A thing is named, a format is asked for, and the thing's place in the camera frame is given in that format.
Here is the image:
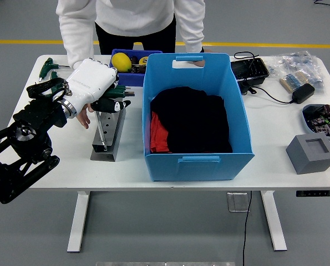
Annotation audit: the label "metal floor socket box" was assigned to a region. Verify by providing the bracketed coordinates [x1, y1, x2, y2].
[227, 192, 251, 213]

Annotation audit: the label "pale blue dish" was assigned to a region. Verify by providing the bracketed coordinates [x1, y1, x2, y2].
[302, 104, 330, 139]

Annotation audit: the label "person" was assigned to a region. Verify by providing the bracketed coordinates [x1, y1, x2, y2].
[55, 0, 206, 55]

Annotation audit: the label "grey foam block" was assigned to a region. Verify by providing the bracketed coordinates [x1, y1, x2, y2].
[285, 133, 330, 175]

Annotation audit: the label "yellow lemon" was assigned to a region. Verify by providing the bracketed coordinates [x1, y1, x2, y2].
[111, 52, 133, 73]

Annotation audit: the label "black plug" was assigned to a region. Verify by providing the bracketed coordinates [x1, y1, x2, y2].
[240, 79, 257, 95]

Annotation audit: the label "black power adapter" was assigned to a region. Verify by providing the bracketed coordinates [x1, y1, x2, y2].
[291, 83, 316, 105]

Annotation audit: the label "large blue storage box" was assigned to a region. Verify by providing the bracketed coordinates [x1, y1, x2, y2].
[141, 52, 256, 183]

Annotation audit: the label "metal tool stand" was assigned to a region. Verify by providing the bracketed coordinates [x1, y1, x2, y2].
[90, 106, 126, 162]

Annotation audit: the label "black hanging floor cable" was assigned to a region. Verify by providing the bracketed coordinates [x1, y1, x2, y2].
[241, 191, 253, 266]

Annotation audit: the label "black plastic tray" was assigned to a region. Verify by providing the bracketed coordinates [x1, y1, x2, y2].
[230, 57, 270, 87]

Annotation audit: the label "large green T-handle hex key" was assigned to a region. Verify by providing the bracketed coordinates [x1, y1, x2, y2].
[94, 91, 136, 152]

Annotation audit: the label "black cloth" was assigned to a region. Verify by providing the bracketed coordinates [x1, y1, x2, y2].
[149, 86, 233, 155]

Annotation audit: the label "red cloth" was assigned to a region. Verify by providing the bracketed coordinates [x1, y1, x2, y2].
[149, 110, 172, 154]

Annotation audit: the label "clear plastic parts bags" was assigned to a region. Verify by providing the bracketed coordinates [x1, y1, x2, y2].
[267, 50, 325, 96]

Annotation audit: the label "loose electronic components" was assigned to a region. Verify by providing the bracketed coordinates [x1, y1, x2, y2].
[303, 104, 330, 137]

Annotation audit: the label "black looped cable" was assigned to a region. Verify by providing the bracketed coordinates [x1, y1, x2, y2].
[233, 51, 262, 94]

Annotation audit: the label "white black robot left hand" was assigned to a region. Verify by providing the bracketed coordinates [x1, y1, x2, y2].
[65, 57, 132, 114]

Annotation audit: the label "person's right hand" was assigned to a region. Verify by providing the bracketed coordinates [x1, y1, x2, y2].
[75, 103, 95, 130]

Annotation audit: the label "white table leg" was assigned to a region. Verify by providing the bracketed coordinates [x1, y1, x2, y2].
[67, 191, 90, 253]
[260, 190, 288, 252]

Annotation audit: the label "small blue plastic bin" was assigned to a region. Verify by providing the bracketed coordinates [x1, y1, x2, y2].
[109, 49, 163, 88]

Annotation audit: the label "black table control panel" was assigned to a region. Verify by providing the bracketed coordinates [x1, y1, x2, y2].
[296, 190, 330, 198]

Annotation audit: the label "person's left hand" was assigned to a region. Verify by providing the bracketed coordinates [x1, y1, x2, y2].
[191, 49, 214, 68]

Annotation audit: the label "black adapter cord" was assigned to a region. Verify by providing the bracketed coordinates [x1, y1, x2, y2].
[252, 85, 296, 105]

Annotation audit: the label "taped resistor strip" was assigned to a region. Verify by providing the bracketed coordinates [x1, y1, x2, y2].
[279, 70, 309, 94]

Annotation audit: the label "black background floor cable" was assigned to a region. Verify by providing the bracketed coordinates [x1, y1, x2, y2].
[313, 0, 330, 14]

